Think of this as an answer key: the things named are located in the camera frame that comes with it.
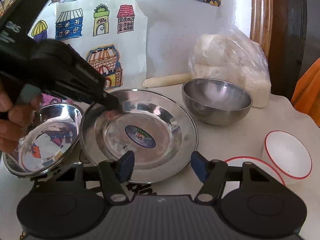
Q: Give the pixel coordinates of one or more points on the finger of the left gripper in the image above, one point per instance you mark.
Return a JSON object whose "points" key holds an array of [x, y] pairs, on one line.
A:
{"points": [[109, 101]]}

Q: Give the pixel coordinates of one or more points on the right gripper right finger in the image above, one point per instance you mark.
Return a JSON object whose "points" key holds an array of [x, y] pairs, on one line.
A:
{"points": [[211, 174]]}

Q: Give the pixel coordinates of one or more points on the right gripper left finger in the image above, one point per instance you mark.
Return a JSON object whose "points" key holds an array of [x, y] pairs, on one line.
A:
{"points": [[112, 174]]}

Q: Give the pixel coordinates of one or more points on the white ceramic bowl front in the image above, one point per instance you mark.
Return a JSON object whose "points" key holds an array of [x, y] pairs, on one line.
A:
{"points": [[237, 161]]}

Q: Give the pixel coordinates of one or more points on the white ceramic bowl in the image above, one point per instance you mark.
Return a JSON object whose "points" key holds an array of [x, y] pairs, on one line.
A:
{"points": [[237, 161], [287, 155]]}

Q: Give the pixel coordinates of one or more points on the wide steel plate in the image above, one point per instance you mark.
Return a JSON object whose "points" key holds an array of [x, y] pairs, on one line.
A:
{"points": [[157, 129]]}

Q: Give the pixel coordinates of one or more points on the deep steel bowl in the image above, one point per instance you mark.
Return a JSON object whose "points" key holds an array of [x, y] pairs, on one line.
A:
{"points": [[216, 102]]}

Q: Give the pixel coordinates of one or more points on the white ceramic bowl back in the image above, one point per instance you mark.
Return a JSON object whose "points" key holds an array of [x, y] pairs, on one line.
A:
{"points": [[287, 155]]}

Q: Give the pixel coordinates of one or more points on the person's left hand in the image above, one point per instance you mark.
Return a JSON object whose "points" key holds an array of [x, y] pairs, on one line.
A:
{"points": [[19, 118]]}

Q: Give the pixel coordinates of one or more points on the white printed tablecloth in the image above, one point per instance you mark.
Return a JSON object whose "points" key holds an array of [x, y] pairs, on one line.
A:
{"points": [[246, 137]]}

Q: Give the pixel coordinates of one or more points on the wooden rolling pin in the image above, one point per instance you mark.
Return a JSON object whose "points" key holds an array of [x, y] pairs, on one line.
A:
{"points": [[169, 80]]}

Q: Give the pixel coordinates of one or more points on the houses drawing paper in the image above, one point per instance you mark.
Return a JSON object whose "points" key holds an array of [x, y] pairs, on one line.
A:
{"points": [[109, 34]]}

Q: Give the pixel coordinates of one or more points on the orange dress woman painting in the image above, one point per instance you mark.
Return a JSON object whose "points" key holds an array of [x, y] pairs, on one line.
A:
{"points": [[306, 97]]}

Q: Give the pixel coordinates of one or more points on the plastic bag of buns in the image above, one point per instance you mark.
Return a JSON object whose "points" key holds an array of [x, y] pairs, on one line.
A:
{"points": [[232, 56]]}

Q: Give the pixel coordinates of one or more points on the brown wooden door frame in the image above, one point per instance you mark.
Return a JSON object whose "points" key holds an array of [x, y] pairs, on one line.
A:
{"points": [[261, 23]]}

